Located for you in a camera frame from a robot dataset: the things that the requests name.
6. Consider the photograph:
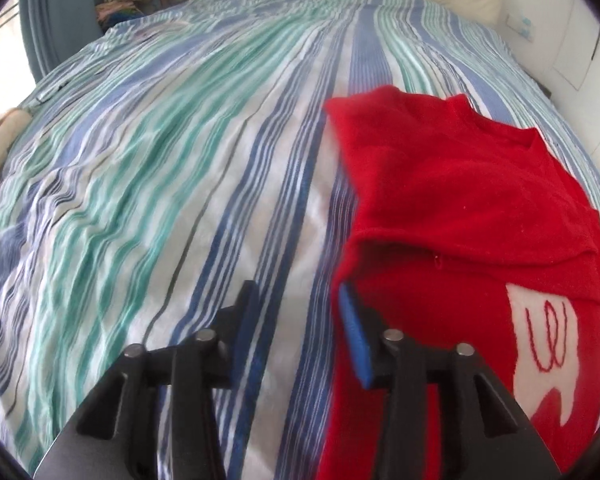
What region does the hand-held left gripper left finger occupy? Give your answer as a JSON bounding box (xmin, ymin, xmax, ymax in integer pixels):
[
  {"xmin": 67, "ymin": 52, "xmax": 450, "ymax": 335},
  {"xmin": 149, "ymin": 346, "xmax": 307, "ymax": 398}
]
[{"xmin": 34, "ymin": 280, "xmax": 261, "ymax": 480}]

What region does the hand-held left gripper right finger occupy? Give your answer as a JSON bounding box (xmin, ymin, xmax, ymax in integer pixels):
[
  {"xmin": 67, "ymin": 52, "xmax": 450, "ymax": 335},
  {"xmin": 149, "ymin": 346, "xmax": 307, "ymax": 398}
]
[{"xmin": 337, "ymin": 282, "xmax": 563, "ymax": 480}]

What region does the red sweater with white animal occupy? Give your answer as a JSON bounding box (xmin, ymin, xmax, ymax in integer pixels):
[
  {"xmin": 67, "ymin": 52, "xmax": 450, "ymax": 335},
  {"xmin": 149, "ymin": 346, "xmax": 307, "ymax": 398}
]
[{"xmin": 314, "ymin": 85, "xmax": 600, "ymax": 480}]

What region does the colourful clothes pile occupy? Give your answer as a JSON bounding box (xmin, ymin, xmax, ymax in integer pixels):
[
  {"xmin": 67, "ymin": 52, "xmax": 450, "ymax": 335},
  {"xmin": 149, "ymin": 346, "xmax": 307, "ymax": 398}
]
[{"xmin": 96, "ymin": 0, "xmax": 143, "ymax": 30}]

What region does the striped bed sheet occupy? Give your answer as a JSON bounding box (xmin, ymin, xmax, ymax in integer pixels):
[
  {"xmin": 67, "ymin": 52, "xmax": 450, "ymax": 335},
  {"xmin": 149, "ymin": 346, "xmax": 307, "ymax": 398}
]
[{"xmin": 0, "ymin": 0, "xmax": 600, "ymax": 480}]

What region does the patterned pillow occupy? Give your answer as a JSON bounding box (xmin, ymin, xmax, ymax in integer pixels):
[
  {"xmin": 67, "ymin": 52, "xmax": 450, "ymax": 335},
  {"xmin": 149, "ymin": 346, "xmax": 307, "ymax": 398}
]
[{"xmin": 0, "ymin": 109, "xmax": 33, "ymax": 201}]

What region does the white wardrobe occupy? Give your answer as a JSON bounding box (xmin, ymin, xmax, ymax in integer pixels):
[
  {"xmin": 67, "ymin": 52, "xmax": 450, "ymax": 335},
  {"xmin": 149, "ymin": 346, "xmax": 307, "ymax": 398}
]
[{"xmin": 500, "ymin": 0, "xmax": 600, "ymax": 161}]

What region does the blue curtain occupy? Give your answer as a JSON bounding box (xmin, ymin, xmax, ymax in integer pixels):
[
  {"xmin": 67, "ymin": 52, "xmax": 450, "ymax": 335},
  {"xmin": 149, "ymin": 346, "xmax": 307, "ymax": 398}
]
[{"xmin": 20, "ymin": 0, "xmax": 111, "ymax": 81}]

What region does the wall socket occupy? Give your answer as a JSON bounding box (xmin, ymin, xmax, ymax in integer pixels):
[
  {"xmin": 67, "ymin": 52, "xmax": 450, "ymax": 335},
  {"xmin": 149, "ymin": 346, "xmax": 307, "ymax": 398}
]
[{"xmin": 505, "ymin": 10, "xmax": 537, "ymax": 43}]

